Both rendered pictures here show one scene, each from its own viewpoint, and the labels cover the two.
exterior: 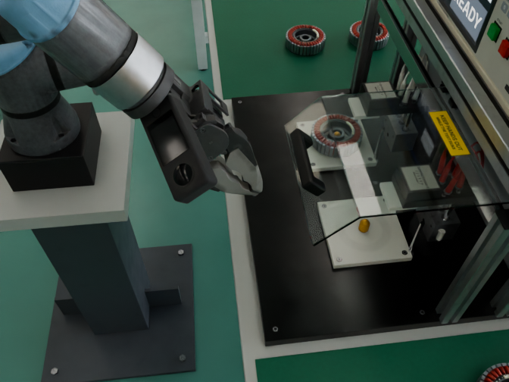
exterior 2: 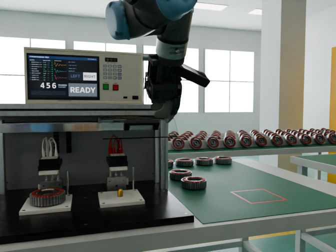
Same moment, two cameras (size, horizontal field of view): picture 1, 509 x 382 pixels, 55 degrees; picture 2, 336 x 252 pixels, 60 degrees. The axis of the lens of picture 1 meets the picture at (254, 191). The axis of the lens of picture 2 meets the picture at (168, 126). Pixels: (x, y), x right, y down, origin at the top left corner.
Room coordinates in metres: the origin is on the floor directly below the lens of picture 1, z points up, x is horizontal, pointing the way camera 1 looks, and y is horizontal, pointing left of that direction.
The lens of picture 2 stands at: (0.56, 0.83, 1.10)
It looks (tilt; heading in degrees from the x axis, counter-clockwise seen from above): 3 degrees down; 261
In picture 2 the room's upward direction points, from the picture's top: straight up
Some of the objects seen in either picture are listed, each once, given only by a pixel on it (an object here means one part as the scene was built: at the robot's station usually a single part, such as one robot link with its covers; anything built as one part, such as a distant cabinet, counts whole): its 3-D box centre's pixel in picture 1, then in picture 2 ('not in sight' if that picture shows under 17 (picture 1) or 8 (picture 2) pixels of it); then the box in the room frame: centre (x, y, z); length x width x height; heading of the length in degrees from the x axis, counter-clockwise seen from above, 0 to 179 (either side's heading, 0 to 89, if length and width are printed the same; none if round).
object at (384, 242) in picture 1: (363, 230); (120, 197); (0.56, -0.21, 0.78); 0.15 x 0.15 x 0.01; 7
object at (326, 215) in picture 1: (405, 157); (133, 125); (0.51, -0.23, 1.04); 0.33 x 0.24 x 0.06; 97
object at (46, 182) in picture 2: not in sight; (52, 186); (0.82, -0.33, 0.80); 0.08 x 0.05 x 0.06; 7
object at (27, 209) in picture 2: not in sight; (48, 203); (0.80, -0.18, 0.78); 0.15 x 0.15 x 0.01; 7
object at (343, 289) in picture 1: (354, 188); (85, 204); (0.68, -0.21, 0.76); 0.64 x 0.47 x 0.02; 7
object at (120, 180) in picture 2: (436, 217); (116, 182); (0.58, -0.36, 0.80); 0.08 x 0.05 x 0.06; 7
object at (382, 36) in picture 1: (368, 35); not in sight; (1.25, -0.33, 0.77); 0.11 x 0.11 x 0.04
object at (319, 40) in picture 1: (305, 39); not in sight; (1.23, -0.14, 0.77); 0.11 x 0.11 x 0.04
